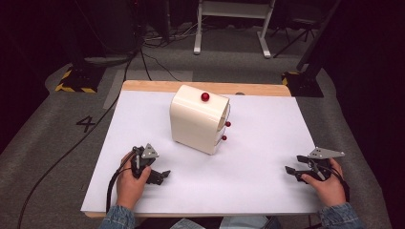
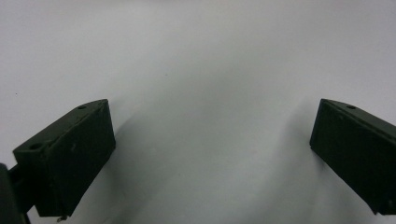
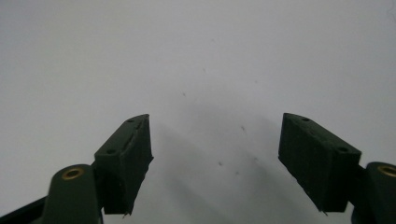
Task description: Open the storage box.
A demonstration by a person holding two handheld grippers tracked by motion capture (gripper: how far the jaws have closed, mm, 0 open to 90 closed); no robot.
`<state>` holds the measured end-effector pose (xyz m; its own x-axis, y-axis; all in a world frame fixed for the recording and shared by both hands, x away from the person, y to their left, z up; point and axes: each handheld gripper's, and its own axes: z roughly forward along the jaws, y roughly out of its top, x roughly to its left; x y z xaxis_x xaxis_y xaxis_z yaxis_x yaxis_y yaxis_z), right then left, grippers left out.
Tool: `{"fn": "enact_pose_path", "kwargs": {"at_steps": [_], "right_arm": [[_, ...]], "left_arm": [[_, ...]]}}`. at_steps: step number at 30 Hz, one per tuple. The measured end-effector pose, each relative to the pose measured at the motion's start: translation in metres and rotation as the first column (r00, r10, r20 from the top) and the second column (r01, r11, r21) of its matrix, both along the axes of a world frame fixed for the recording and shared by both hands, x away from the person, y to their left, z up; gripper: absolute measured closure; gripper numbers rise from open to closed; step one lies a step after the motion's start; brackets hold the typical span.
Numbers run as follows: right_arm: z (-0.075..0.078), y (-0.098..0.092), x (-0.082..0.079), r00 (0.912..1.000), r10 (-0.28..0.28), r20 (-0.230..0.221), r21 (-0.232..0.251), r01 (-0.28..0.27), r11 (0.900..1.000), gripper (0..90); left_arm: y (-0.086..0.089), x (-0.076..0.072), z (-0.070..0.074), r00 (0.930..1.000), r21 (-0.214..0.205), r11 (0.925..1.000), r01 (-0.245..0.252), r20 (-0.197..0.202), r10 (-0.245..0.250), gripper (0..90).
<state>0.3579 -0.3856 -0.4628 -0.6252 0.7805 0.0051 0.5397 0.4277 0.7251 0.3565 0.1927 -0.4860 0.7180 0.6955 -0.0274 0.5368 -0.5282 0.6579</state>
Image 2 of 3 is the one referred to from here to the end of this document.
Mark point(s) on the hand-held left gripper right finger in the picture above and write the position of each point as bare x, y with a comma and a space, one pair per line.
355, 149

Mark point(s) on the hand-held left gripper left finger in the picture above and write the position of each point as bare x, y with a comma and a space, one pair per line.
68, 155

